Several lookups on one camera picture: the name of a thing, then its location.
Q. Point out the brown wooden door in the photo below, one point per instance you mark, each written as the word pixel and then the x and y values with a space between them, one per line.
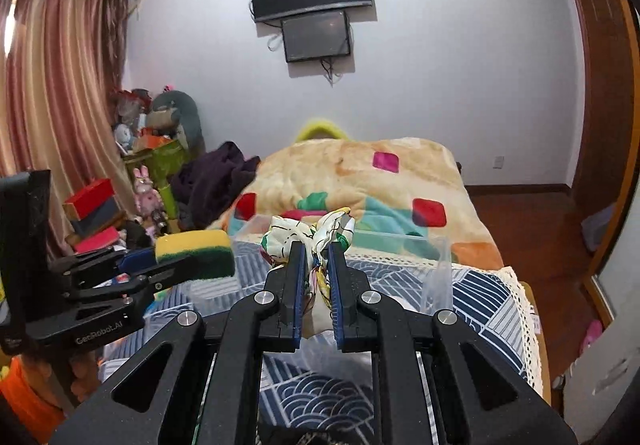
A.
pixel 609 100

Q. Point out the white wall socket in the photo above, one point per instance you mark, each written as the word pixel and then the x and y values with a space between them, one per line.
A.
pixel 498 161

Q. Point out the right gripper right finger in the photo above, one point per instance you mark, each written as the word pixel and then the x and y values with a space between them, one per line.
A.
pixel 435 381

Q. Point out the dark purple clothing pile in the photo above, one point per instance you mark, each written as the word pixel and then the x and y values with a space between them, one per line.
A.
pixel 207 186

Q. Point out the yellow green sponge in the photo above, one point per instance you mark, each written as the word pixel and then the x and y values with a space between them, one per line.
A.
pixel 209 250

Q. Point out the yellow curved headboard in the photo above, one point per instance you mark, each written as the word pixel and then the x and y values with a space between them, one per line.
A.
pixel 320 129

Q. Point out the white wardrobe with hearts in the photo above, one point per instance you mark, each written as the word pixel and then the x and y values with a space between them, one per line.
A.
pixel 601 394

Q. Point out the blue white patterned tablecloth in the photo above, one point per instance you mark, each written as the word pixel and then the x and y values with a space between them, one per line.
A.
pixel 316 410

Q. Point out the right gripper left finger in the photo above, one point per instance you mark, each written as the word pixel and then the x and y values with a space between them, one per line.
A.
pixel 197 381

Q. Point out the red box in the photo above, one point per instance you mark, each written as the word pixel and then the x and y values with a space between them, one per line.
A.
pixel 88 199

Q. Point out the floral fabric scrunchie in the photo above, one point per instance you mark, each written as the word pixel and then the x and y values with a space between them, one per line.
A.
pixel 337 226

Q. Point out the striped pink curtain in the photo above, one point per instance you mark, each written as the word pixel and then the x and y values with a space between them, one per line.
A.
pixel 55 114

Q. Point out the pink rabbit figure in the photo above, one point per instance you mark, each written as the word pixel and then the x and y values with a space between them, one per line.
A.
pixel 149 204

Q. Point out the grey plush toy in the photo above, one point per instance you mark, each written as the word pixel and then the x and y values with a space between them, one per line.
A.
pixel 175 114

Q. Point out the small black wall monitor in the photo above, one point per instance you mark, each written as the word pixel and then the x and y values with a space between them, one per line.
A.
pixel 316 36

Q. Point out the beige colourful patch blanket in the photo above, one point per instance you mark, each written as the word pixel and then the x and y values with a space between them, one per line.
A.
pixel 406 187

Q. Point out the green storage box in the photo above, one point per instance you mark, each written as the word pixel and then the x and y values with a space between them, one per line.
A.
pixel 162 162

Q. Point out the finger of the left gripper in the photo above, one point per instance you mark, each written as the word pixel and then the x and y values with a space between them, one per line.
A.
pixel 158 278
pixel 137 261

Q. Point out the clear plastic storage box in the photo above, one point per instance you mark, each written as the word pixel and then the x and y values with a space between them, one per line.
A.
pixel 420 285

